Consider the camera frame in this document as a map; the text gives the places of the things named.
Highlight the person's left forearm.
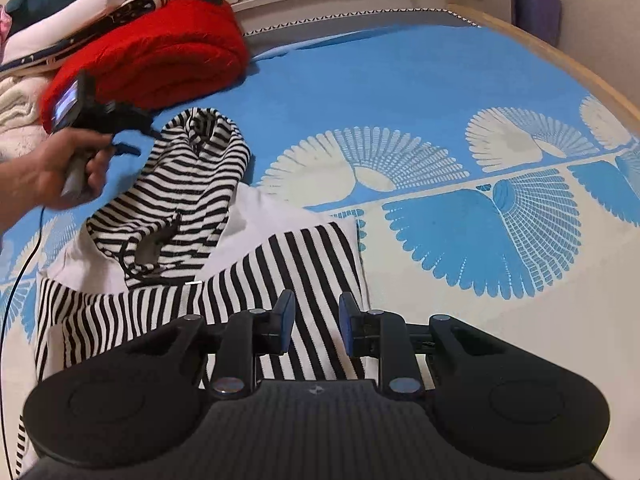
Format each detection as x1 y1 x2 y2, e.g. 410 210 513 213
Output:
0 167 28 238

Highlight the white pillow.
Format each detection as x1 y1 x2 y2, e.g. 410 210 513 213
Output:
2 0 151 63

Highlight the black white striped hoodie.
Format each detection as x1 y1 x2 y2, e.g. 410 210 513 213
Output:
17 106 372 477

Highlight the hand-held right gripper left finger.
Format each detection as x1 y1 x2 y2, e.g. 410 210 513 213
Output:
135 289 299 401

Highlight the grey trimmed bed sheet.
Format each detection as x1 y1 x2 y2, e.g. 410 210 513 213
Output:
243 9 482 63

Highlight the person's left hand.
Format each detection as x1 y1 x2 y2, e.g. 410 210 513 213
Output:
12 130 113 213

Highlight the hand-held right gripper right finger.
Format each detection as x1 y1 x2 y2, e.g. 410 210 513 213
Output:
338 291 498 401

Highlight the wooden bed frame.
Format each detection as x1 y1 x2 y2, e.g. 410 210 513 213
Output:
445 2 640 137

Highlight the red fuzzy blanket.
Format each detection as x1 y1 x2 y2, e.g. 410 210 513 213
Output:
39 0 251 135

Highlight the blue fan pattern bedspread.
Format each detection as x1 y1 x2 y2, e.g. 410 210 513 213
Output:
0 10 640 466

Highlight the cream fuzzy blanket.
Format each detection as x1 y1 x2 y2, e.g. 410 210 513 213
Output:
0 74 57 162

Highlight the black cable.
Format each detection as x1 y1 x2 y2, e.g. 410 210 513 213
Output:
0 205 46 441

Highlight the pink cloth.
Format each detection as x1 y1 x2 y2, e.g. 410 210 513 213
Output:
0 4 14 57

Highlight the stack of folded bedding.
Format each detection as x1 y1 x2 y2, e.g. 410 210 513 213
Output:
0 0 172 74

